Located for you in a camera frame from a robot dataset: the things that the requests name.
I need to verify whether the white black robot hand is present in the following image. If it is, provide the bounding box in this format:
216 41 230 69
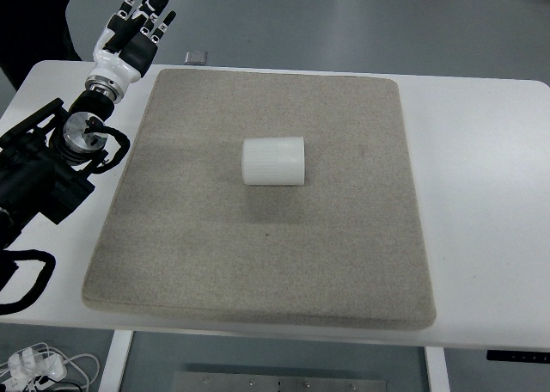
88 0 176 92

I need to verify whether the white cup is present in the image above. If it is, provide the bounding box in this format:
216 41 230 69
241 137 305 187

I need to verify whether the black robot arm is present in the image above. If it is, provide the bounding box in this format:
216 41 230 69
1 0 175 248

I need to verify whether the small grey metal box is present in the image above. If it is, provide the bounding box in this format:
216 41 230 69
184 51 208 66

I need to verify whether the dark clothed person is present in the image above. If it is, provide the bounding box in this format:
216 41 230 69
1 0 82 89

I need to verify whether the beige felt mat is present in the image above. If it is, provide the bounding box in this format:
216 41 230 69
82 69 437 330

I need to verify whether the black table control panel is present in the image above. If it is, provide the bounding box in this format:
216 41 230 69
486 350 549 364

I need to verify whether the black sleeved cable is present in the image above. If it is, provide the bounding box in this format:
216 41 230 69
0 248 58 316

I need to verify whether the white table leg frame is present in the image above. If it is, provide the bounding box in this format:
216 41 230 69
98 330 451 392

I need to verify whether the grey metal base plate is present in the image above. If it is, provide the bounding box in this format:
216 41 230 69
172 371 388 392

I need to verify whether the white power strip with cables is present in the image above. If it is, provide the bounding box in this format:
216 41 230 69
1 342 101 391

